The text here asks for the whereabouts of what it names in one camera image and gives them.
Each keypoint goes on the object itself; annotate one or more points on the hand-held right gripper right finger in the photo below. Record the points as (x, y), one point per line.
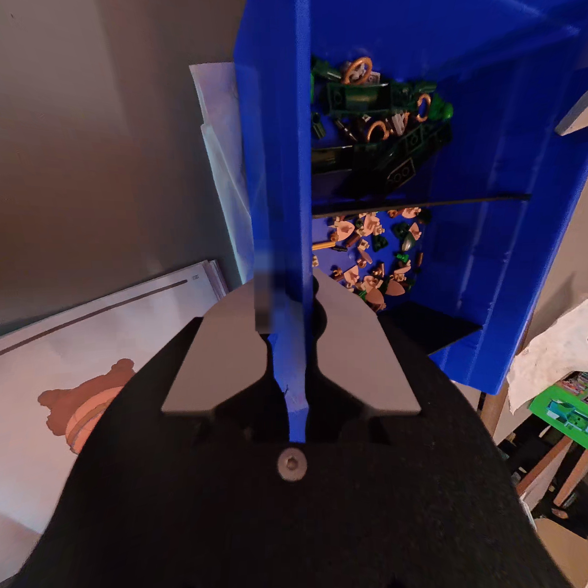
(367, 363)

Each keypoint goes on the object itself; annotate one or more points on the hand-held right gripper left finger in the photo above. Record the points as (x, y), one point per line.
(216, 363)

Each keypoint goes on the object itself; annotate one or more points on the blue plastic bin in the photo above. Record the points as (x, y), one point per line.
(514, 184)

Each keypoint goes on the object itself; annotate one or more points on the white instruction booklet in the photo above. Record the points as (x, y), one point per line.
(92, 367)

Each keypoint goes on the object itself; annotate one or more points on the white paper sheet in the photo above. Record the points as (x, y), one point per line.
(551, 354)

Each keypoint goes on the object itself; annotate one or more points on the green cardboard box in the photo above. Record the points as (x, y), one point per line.
(562, 412)

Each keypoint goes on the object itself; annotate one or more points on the pile of small colourful bricks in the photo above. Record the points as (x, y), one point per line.
(377, 138)

